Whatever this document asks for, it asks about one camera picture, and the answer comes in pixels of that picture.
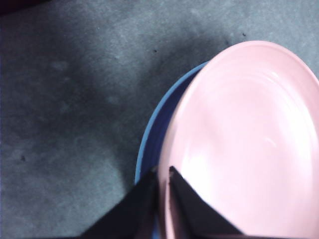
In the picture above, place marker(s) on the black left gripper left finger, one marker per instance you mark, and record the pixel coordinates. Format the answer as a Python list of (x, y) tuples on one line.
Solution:
[(134, 214)]

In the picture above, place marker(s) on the blue round plate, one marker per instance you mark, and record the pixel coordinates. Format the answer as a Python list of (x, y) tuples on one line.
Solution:
[(159, 124)]

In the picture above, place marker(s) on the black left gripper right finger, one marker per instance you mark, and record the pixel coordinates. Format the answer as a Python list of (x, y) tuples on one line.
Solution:
[(192, 214)]

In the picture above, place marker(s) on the pink round plate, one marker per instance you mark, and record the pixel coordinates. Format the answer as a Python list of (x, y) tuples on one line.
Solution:
[(249, 124)]

